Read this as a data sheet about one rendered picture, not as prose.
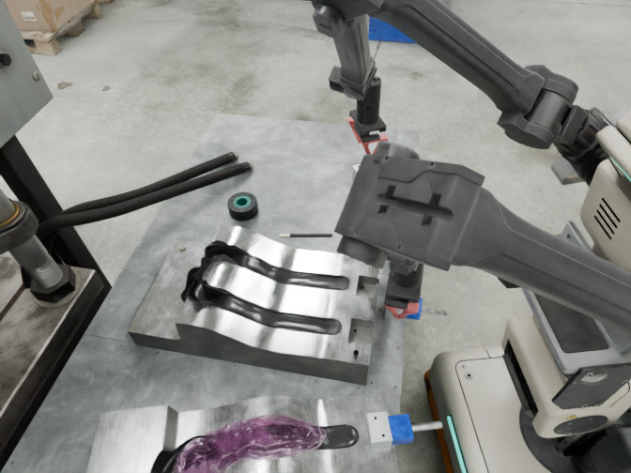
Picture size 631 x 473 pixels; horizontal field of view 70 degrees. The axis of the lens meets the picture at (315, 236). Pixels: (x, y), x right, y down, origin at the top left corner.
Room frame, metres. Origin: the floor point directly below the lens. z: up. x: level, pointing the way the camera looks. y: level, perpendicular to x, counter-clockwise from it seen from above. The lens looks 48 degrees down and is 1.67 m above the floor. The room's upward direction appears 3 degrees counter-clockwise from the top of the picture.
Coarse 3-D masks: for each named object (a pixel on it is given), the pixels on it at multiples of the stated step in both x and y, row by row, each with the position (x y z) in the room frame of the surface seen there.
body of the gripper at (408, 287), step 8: (392, 272) 0.53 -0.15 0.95; (416, 272) 0.51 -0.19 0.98; (392, 280) 0.53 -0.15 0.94; (400, 280) 0.51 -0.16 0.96; (408, 280) 0.51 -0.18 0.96; (416, 280) 0.51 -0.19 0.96; (392, 288) 0.51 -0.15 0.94; (400, 288) 0.51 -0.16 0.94; (408, 288) 0.51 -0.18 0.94; (416, 288) 0.51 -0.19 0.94; (392, 296) 0.49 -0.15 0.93; (400, 296) 0.49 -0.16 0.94; (408, 296) 0.49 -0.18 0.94; (416, 296) 0.49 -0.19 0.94
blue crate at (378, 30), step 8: (376, 24) 3.58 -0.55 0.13; (384, 24) 3.56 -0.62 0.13; (368, 32) 3.60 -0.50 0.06; (376, 32) 3.57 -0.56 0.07; (384, 32) 3.56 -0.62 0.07; (392, 32) 3.54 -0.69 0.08; (400, 32) 3.53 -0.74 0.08; (384, 40) 3.57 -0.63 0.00; (392, 40) 3.54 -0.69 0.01; (400, 40) 3.53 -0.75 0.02; (408, 40) 3.51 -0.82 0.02
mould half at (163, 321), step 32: (192, 256) 0.68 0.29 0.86; (256, 256) 0.63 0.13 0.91; (288, 256) 0.64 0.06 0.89; (320, 256) 0.64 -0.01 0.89; (160, 288) 0.59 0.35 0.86; (224, 288) 0.53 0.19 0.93; (256, 288) 0.55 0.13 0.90; (288, 288) 0.56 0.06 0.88; (320, 288) 0.55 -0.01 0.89; (352, 288) 0.55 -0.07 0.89; (160, 320) 0.51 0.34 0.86; (192, 320) 0.46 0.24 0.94; (224, 320) 0.46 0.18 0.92; (192, 352) 0.45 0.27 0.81; (224, 352) 0.44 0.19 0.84; (256, 352) 0.42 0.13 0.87; (288, 352) 0.41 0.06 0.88; (320, 352) 0.40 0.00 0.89; (352, 352) 0.40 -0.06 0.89
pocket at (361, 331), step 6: (354, 318) 0.47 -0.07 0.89; (354, 324) 0.47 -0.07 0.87; (360, 324) 0.47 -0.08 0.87; (366, 324) 0.47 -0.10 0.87; (372, 324) 0.46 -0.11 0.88; (354, 330) 0.46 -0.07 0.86; (360, 330) 0.46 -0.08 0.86; (366, 330) 0.46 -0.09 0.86; (372, 330) 0.45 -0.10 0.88; (348, 336) 0.44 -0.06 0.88; (354, 336) 0.45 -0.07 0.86; (360, 336) 0.45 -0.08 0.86; (366, 336) 0.45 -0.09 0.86; (372, 336) 0.44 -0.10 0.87; (354, 342) 0.44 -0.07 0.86; (360, 342) 0.43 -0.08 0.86; (366, 342) 0.43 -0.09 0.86
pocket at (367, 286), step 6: (360, 276) 0.58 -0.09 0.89; (366, 276) 0.58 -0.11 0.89; (360, 282) 0.58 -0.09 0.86; (366, 282) 0.58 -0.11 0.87; (372, 282) 0.57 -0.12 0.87; (378, 282) 0.57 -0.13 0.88; (360, 288) 0.56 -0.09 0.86; (366, 288) 0.56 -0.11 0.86; (372, 288) 0.56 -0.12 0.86; (360, 294) 0.55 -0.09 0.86; (366, 294) 0.55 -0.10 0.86; (372, 294) 0.55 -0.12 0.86
